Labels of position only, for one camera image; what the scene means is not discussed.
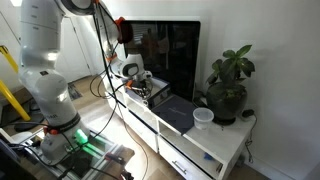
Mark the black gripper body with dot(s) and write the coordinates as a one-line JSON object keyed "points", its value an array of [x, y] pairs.
{"points": [[142, 88]]}

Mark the grey box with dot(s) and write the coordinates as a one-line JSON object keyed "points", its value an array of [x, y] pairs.
{"points": [[161, 90]]}

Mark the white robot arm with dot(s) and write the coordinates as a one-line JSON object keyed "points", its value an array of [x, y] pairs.
{"points": [[40, 47]]}

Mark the black flat screen television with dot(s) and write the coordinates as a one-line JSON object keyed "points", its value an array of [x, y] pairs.
{"points": [[169, 50]]}

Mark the clear plastic cup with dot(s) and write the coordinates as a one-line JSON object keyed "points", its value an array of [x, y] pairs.
{"points": [[202, 118]]}

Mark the potted green plant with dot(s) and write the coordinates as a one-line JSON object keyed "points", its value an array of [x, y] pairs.
{"points": [[226, 97]]}

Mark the white tv cabinet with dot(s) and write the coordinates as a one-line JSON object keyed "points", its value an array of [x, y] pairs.
{"points": [[208, 154]]}

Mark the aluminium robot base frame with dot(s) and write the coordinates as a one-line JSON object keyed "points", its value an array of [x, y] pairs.
{"points": [[97, 159]]}

